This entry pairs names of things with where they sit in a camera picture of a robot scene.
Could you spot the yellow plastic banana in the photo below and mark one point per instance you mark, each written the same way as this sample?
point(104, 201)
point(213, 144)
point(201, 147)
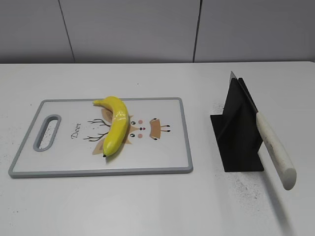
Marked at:
point(119, 124)

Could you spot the white handled cleaver knife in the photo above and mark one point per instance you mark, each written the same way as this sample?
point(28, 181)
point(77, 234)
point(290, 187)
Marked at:
point(280, 158)

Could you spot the black knife stand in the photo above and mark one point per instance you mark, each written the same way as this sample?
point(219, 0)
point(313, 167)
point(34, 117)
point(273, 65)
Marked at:
point(236, 132)

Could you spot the white deer cutting board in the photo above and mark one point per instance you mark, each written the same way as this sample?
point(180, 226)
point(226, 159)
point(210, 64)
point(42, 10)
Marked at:
point(65, 139)

